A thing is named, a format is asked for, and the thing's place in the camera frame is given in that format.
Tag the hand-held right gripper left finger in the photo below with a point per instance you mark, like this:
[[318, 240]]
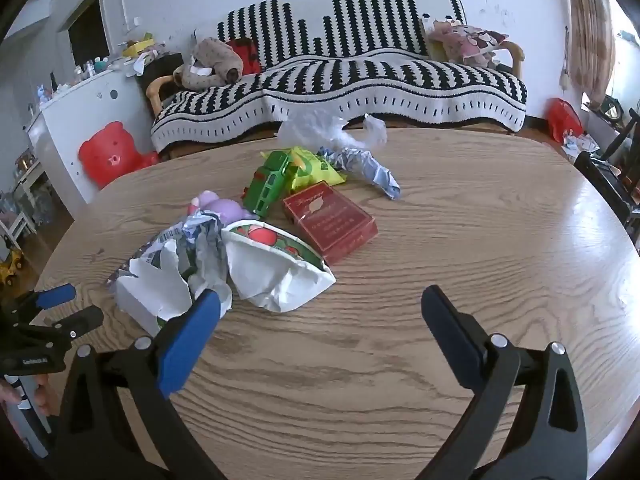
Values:
[[190, 345]]

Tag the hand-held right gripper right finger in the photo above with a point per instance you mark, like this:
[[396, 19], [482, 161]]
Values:
[[450, 330]]

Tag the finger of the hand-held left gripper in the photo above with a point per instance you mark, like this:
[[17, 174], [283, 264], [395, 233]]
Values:
[[75, 320], [55, 295]]

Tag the grey blue paper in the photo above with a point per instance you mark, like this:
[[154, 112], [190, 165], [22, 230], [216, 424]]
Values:
[[205, 255]]

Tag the person's left hand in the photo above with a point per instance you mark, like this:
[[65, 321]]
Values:
[[42, 400]]

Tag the yellow toy truck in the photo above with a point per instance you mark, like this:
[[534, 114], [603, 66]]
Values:
[[10, 267]]

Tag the torn white printed packaging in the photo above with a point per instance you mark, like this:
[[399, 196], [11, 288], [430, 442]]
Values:
[[150, 290]]

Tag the white bag red green print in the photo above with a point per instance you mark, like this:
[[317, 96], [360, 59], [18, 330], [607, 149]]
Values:
[[265, 275]]

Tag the purple toy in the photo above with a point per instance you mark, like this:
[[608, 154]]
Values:
[[222, 208]]

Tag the red bear stool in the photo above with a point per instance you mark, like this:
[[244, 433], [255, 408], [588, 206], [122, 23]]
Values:
[[107, 152]]

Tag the red box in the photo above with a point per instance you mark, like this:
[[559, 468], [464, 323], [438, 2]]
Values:
[[330, 222]]

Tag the green toy bus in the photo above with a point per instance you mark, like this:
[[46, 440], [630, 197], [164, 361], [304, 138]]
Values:
[[267, 187]]

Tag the crumpled blue white paper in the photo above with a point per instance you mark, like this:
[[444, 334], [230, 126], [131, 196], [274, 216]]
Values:
[[370, 170]]

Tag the white cabinet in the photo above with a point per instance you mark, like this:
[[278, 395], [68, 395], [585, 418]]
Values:
[[75, 110]]

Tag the yellow green snack packet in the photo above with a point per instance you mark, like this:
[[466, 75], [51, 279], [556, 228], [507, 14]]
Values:
[[312, 172]]

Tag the black chair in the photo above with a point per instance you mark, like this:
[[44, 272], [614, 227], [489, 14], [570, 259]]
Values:
[[600, 180]]

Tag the white paper scraps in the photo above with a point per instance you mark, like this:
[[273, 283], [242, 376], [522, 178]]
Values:
[[580, 144]]

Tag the red plastic bag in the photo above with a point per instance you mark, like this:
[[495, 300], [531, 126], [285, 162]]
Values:
[[565, 117]]

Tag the clear plastic bag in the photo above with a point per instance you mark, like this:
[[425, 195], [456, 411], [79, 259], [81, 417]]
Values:
[[310, 130]]

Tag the black bag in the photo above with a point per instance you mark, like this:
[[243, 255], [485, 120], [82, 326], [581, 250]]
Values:
[[160, 67]]

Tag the black white striped blanket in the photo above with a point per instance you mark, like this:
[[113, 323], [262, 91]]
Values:
[[380, 75]]

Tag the brown plush toy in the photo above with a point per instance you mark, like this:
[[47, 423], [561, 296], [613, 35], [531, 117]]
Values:
[[215, 57]]

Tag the pink printed cushion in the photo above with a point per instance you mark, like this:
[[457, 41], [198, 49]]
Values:
[[465, 40]]

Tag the red cushion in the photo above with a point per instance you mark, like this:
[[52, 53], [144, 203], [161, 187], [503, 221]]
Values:
[[247, 52]]

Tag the patterned curtain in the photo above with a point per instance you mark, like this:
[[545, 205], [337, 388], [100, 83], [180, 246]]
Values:
[[587, 25]]

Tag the wooden frame sofa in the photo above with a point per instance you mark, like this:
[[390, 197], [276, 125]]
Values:
[[155, 91]]

